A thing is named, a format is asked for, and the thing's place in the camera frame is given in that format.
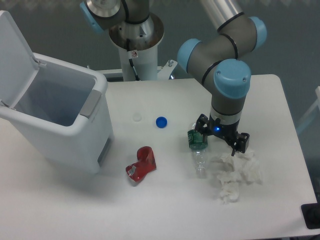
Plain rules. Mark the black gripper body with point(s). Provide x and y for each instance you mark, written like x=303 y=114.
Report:
x=226 y=132

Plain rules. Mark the blue bottle cap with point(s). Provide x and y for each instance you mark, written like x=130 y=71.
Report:
x=161 y=122

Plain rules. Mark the crushed red can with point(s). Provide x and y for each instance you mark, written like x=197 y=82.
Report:
x=145 y=164

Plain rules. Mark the white metal bracket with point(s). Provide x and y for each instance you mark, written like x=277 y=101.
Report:
x=166 y=72

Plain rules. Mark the white trash can body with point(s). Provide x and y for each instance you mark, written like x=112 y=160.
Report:
x=64 y=114

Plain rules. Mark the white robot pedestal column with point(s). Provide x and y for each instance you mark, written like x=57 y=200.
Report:
x=137 y=46

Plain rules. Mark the black device at edge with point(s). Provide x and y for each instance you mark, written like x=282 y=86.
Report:
x=311 y=215

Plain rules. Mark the white frame at right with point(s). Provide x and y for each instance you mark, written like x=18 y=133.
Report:
x=309 y=116

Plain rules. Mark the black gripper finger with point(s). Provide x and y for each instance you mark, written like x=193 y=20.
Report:
x=241 y=143
x=201 y=126

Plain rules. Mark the white trash can lid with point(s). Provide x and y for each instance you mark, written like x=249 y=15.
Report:
x=18 y=65

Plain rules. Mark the clear green-label plastic bottle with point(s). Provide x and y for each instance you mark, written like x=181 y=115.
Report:
x=198 y=150

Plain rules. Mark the crumpled white tissue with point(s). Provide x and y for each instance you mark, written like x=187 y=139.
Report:
x=232 y=171

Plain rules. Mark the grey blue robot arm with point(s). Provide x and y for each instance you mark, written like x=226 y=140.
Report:
x=215 y=65

